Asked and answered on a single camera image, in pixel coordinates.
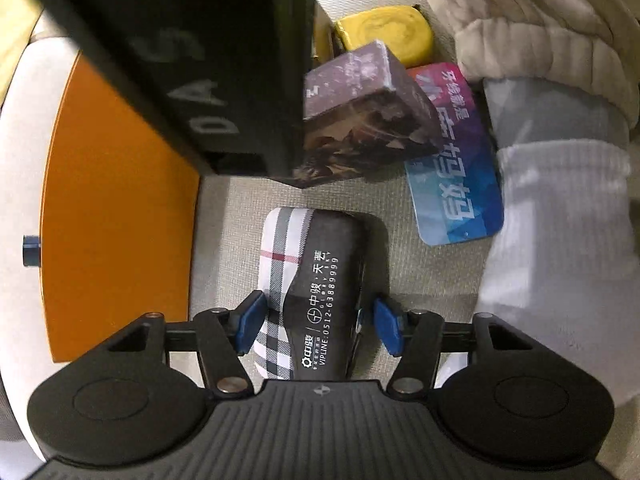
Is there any plaid glasses case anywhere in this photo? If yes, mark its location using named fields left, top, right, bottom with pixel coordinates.
left=253, top=207, right=367, bottom=382

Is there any dark illustrated card box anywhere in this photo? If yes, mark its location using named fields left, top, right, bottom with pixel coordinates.
left=290, top=40, right=444, bottom=188

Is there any yellow tape measure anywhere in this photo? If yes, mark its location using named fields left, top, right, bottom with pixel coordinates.
left=329, top=6, right=435, bottom=68

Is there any dark shampoo bottle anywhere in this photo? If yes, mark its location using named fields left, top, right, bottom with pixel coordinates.
left=23, top=235, right=41, bottom=268

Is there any beige sofa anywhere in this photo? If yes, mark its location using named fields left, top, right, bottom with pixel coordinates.
left=188, top=0, right=501, bottom=391

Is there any white sock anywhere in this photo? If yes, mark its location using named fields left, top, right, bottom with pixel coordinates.
left=477, top=140, right=639, bottom=404

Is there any orange cardboard box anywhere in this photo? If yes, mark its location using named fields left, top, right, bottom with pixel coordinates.
left=1, top=0, right=200, bottom=452

